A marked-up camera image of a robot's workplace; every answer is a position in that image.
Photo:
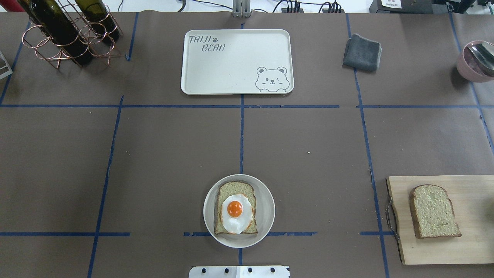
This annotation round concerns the metal scoop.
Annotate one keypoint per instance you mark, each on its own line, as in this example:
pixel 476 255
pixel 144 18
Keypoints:
pixel 483 56

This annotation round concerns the grey folded cloth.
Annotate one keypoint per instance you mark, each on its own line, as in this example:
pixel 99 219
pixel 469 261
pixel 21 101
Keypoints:
pixel 362 53

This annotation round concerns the aluminium frame post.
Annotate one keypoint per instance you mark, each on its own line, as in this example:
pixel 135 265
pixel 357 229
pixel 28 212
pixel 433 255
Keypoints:
pixel 241 8

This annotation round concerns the fried egg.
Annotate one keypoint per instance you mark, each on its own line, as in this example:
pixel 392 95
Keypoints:
pixel 237 213

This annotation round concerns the white round plate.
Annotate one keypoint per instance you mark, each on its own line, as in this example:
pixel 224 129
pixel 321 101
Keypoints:
pixel 264 213

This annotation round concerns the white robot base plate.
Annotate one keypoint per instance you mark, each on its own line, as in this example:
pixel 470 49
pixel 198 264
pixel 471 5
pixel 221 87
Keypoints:
pixel 263 271

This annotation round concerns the cream bear serving tray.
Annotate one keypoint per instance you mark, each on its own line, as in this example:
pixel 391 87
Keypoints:
pixel 237 61

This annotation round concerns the copper wire bottle rack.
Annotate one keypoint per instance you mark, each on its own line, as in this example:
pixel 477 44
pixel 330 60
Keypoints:
pixel 98 49

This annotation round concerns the pink bowl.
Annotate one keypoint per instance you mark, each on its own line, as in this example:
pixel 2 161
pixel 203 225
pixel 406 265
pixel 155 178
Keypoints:
pixel 468 67

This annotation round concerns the bread slice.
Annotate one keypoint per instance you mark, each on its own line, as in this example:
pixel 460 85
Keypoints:
pixel 225 191
pixel 432 213

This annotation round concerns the dark green wine bottle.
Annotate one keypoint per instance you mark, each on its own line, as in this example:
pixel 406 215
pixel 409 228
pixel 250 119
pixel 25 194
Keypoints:
pixel 59 30

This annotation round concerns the white dish rack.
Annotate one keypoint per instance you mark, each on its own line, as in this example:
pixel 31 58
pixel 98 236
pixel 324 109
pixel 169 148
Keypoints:
pixel 5 68

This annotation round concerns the wooden cutting board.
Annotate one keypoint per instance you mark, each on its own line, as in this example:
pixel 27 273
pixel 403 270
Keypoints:
pixel 472 201

